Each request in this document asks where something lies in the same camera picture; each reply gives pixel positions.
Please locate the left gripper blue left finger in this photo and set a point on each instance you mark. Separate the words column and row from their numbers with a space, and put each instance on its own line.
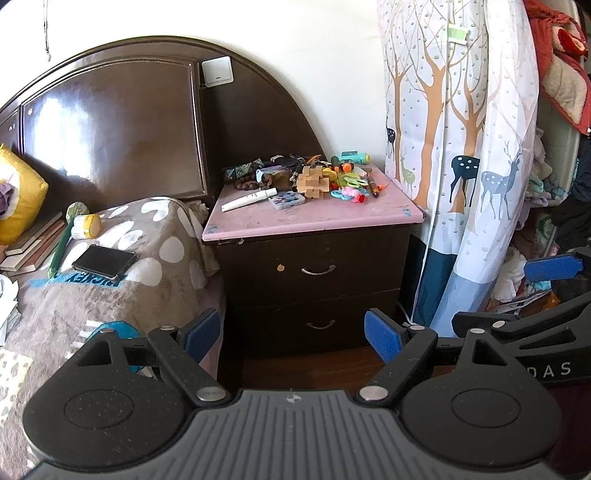
column 178, row 352

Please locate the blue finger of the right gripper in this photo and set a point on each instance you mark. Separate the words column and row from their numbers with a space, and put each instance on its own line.
column 559, row 267

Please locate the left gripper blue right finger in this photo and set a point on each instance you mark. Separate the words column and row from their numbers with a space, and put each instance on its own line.
column 408, row 354

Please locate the nightstand drawer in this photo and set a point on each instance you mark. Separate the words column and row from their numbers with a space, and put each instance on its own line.
column 300, row 326
column 325, row 264

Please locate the grey spotted blanket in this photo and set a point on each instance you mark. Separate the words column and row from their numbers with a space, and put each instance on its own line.
column 173, row 280

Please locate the pile of clothes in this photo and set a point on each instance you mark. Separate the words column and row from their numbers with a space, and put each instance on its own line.
column 552, row 221

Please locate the black smartphone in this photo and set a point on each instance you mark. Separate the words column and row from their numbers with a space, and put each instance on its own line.
column 107, row 263

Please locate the dark wooden nightstand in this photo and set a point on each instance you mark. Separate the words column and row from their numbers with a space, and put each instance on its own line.
column 392, row 208

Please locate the yellow white round container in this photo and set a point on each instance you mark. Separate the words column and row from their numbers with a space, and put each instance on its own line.
column 86, row 227

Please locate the green massage stick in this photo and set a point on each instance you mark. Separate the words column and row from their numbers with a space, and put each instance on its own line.
column 75, row 209

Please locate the pile of colourful toys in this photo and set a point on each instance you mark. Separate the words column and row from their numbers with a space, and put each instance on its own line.
column 352, row 182

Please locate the white remote control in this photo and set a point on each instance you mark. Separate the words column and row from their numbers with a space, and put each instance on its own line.
column 250, row 199

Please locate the stack of books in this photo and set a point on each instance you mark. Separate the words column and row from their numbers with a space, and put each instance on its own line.
column 31, row 249

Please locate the patterned small box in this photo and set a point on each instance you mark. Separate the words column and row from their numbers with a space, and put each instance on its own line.
column 233, row 173

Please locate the wooden puzzle block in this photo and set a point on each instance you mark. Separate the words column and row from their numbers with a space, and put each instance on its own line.
column 312, row 183

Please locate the teal yellow flashlight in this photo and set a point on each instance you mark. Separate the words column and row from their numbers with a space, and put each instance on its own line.
column 354, row 157

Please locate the deer print curtain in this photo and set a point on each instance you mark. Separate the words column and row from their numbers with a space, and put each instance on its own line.
column 462, row 88

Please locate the red quilted blanket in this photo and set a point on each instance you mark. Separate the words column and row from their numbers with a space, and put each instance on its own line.
column 560, row 45

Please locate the yellow cushion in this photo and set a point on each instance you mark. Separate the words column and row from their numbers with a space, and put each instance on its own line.
column 28, row 192

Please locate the dark wooden headboard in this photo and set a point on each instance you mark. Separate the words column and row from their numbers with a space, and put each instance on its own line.
column 133, row 119

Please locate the white wall switch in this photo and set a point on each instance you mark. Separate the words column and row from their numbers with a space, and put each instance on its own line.
column 217, row 71

